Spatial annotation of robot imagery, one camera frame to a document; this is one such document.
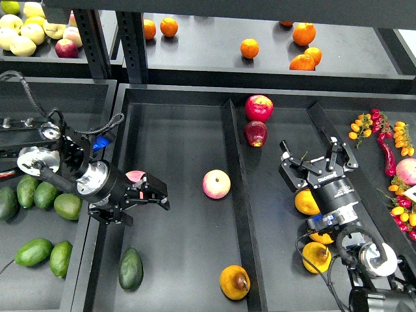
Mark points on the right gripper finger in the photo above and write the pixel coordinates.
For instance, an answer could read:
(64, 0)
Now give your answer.
(339, 154)
(293, 171)

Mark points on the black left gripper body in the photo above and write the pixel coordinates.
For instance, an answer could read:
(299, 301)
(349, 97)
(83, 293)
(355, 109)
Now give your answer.
(101, 184)

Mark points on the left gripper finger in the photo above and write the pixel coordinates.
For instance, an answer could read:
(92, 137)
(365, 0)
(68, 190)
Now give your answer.
(150, 190)
(113, 216)

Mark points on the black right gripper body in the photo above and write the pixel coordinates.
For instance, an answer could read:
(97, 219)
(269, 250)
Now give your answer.
(332, 191)

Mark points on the dark green avocado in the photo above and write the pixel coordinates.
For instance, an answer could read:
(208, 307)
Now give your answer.
(130, 271)

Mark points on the yellow pear with brown spot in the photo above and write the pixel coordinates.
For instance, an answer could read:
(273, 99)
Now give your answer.
(234, 282)

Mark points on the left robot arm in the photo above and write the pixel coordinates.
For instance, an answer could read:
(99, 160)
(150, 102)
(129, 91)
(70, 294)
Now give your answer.
(47, 148)

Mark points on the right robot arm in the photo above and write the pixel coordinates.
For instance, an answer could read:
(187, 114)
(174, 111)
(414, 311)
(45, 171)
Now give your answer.
(370, 262)

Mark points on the light green avocado row right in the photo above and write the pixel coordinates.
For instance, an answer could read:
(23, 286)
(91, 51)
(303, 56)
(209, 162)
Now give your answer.
(68, 206)

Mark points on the yellow pear with brown patch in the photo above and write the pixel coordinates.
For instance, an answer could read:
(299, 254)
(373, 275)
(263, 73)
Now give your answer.
(323, 238)

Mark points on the green avocado row middle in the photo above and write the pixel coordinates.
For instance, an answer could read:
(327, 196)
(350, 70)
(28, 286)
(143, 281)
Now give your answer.
(45, 195)

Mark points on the yellow pear bottom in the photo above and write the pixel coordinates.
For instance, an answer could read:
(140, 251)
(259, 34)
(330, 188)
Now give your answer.
(316, 257)

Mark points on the green avocado lower right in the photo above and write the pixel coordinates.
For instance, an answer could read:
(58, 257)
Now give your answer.
(60, 258)

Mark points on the green avocado row left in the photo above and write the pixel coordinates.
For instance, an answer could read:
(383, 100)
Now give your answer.
(25, 191)

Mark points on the bright green avocado lower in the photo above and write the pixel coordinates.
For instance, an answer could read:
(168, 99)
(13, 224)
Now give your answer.
(33, 252)

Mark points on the dark avocado left edge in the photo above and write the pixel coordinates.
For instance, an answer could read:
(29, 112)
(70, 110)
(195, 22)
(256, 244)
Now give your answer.
(9, 202)

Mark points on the pink apple left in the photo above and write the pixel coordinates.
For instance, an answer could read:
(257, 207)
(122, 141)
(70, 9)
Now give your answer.
(135, 175)

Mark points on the orange cherry tomato bunch left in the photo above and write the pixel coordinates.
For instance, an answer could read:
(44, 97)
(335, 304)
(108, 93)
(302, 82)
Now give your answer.
(360, 129)

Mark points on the orange cherry tomato bunch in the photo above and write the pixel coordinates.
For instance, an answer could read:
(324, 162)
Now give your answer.
(360, 129)
(402, 139)

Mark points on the red chili pepper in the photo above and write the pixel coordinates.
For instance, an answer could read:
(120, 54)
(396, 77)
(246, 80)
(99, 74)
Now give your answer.
(389, 158)

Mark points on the red cherry tomato bunch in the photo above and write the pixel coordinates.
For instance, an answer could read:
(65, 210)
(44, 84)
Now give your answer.
(380, 124)

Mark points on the pink apple right edge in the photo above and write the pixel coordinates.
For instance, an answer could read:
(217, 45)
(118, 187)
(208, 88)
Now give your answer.
(405, 170)

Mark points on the dark red apple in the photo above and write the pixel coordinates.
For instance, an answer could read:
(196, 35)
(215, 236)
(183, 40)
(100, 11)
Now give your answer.
(255, 133)

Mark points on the orange cherry tomato bunch right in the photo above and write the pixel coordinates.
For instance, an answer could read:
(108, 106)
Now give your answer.
(402, 139)

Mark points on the pink apple centre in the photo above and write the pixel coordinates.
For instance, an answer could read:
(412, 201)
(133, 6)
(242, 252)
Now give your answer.
(216, 184)

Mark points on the white label card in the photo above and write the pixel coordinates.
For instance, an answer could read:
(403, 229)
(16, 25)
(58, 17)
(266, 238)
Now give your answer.
(411, 193)

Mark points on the mixed cherry tomato bunch lower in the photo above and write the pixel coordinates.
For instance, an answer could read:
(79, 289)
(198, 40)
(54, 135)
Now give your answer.
(401, 207)

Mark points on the bright red apple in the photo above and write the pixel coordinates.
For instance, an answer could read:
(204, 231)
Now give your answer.
(259, 108)

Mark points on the black left tray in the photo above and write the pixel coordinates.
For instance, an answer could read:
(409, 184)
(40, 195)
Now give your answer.
(85, 104)

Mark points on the black tray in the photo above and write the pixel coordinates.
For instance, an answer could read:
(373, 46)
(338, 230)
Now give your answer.
(85, 104)
(180, 134)

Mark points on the black centre tray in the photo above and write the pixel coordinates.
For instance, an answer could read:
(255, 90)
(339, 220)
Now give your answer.
(180, 134)

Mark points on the orange on shelf front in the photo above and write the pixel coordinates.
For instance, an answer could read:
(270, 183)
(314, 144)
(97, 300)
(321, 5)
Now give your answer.
(302, 62)

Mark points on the orange on shelf right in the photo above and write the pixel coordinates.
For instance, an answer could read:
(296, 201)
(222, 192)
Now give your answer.
(315, 53)

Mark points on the orange on shelf centre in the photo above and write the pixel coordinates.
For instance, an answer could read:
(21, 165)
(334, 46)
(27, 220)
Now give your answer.
(249, 48)

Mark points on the red apple on shelf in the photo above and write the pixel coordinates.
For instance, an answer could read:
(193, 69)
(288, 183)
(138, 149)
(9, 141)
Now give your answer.
(66, 48)

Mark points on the large orange on shelf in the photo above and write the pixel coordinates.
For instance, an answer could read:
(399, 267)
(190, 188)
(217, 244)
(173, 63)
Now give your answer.
(304, 34)

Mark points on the orange under shelf edge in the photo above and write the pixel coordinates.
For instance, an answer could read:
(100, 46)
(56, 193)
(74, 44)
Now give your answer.
(286, 23)

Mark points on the pale pink apple on shelf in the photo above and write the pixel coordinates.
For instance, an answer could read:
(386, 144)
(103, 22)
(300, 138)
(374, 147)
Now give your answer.
(72, 33)

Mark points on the orange on shelf left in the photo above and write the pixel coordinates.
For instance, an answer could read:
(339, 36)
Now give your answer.
(149, 29)

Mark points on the black shelf post left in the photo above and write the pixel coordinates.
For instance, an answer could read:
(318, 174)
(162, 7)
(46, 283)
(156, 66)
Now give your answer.
(89, 26)

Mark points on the black shelf post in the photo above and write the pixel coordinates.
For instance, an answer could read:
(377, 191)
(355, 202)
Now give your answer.
(89, 26)
(131, 31)

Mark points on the black shelf post right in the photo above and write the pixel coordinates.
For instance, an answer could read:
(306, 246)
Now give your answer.
(131, 31)

